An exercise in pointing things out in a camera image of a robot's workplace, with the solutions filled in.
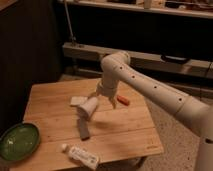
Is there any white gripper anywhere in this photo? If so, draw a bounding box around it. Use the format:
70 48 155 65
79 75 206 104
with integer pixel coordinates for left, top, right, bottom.
88 81 118 109

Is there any white ceramic cup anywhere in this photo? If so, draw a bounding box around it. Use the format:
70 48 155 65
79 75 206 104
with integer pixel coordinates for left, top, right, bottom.
77 97 98 120

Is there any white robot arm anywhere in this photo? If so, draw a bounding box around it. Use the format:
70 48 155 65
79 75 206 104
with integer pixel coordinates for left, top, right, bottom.
92 51 213 171

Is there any grey rectangular block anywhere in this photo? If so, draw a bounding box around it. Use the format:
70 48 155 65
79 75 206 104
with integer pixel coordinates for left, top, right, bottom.
77 118 90 140

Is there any wooden table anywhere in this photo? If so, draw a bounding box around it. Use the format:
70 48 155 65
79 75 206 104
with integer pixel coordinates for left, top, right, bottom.
9 77 165 171

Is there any white tube with label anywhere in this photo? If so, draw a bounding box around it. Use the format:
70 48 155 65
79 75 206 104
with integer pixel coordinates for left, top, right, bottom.
61 144 99 170

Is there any metal pole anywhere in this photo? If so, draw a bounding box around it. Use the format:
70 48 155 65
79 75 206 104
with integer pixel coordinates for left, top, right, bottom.
63 0 76 45

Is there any black object on shelf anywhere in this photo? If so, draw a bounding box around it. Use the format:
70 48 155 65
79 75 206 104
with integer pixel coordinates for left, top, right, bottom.
161 55 190 64

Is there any wooden wall shelf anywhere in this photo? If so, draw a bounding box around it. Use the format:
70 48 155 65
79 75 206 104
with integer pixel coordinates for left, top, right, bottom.
62 42 213 79

